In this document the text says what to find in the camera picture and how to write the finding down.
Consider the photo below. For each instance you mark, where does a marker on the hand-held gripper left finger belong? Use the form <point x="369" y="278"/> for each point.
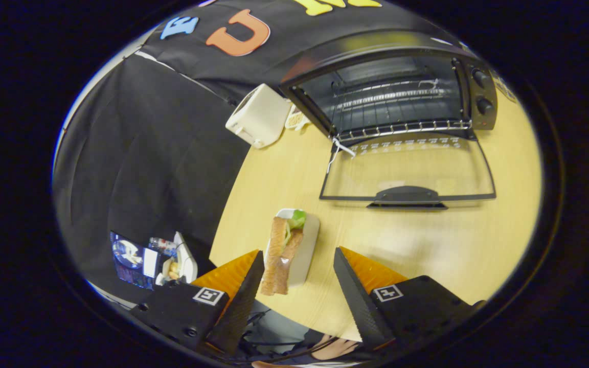
<point x="238" y="306"/>

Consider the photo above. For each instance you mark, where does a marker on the white open container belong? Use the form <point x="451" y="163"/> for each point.
<point x="184" y="258"/>

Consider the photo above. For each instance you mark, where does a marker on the small dish of snacks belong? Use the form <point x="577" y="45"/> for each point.
<point x="295" y="120"/>

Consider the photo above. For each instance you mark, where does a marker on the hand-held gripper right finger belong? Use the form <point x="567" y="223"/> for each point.
<point x="361" y="301"/>

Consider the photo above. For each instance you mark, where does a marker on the toasted sandwich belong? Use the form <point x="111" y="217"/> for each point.
<point x="276" y="250"/>

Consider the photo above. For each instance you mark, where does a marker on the black toaster oven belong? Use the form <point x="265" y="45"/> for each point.
<point x="366" y="43"/>

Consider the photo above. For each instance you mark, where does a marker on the clear plastic bottle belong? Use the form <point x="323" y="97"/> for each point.
<point x="161" y="245"/>

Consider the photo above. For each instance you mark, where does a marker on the white rectangular plate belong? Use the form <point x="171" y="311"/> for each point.
<point x="309" y="250"/>

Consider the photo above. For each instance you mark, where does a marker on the white pop-up toaster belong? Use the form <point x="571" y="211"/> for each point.
<point x="258" y="115"/>

